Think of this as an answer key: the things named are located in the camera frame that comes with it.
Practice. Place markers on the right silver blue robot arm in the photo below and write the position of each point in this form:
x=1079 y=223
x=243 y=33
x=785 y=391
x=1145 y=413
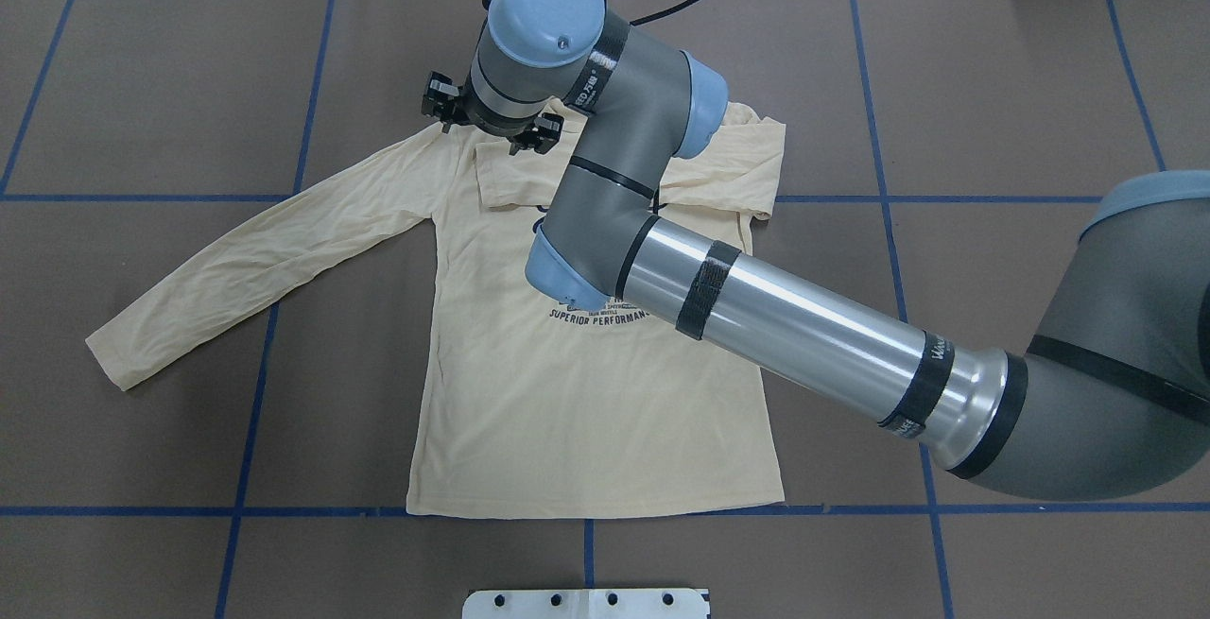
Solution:
x=1108 y=399

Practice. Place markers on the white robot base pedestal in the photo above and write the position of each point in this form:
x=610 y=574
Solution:
x=589 y=603

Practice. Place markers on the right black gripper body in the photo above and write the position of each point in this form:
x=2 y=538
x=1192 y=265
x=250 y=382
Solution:
x=495 y=120

